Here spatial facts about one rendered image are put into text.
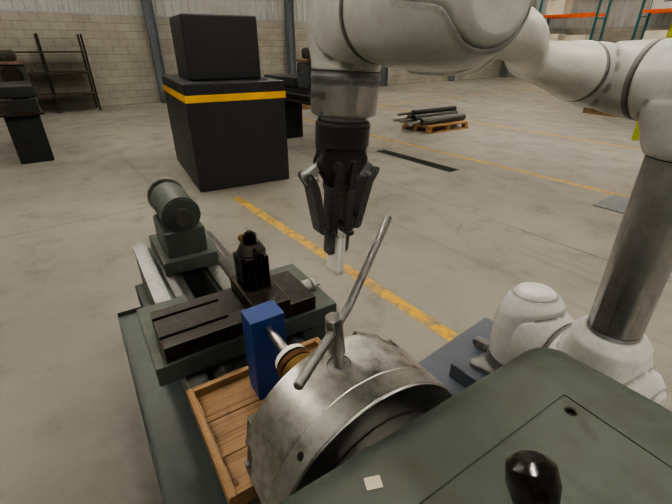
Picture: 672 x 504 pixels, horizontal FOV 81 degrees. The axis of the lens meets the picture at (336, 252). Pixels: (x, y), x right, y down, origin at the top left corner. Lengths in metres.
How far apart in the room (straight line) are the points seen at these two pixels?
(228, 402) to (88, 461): 1.30
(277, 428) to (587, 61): 0.74
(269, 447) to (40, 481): 1.78
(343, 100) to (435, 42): 0.18
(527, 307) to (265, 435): 0.73
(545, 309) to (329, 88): 0.78
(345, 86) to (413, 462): 0.43
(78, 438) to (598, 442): 2.16
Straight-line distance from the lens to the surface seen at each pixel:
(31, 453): 2.41
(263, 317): 0.87
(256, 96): 5.18
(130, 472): 2.13
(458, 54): 0.37
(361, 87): 0.52
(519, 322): 1.10
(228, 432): 0.96
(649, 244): 0.90
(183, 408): 1.52
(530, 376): 0.58
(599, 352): 1.00
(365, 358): 0.57
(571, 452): 0.52
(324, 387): 0.55
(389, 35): 0.40
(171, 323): 1.15
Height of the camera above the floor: 1.63
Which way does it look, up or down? 28 degrees down
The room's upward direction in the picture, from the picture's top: straight up
